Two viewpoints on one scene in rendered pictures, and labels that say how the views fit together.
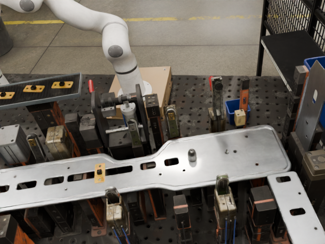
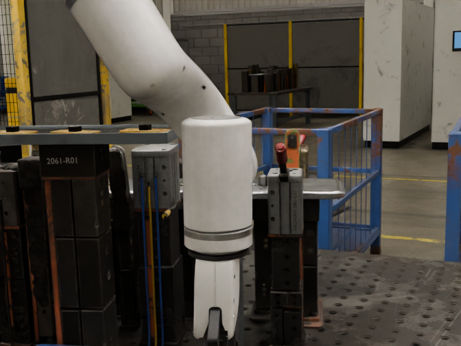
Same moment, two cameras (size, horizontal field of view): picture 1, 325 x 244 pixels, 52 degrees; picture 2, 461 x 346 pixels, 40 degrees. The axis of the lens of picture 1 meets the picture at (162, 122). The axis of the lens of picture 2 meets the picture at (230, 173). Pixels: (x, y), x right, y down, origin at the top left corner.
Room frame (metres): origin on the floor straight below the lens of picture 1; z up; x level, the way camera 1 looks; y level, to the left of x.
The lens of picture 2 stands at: (2.16, 0.89, 1.28)
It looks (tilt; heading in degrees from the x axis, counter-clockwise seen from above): 10 degrees down; 187
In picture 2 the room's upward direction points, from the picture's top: 2 degrees counter-clockwise
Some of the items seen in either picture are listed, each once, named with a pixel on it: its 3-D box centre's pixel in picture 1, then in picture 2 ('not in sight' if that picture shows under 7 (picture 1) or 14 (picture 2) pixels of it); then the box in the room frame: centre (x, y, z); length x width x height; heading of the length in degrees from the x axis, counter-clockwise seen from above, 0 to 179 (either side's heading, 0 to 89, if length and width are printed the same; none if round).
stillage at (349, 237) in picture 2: not in sight; (291, 197); (-1.49, 0.79, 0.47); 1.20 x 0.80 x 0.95; 162
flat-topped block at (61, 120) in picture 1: (56, 130); (82, 261); (1.08, 0.48, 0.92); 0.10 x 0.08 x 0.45; 89
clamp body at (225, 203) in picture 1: (224, 224); not in sight; (0.53, -0.15, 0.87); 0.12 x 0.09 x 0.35; 179
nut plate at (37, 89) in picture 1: (33, 87); (75, 129); (1.10, 0.49, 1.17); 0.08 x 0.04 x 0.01; 73
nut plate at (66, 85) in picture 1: (62, 83); (12, 130); (1.09, 0.37, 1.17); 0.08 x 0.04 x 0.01; 76
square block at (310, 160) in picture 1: (310, 189); not in sight; (0.60, -0.48, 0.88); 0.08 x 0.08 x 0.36; 89
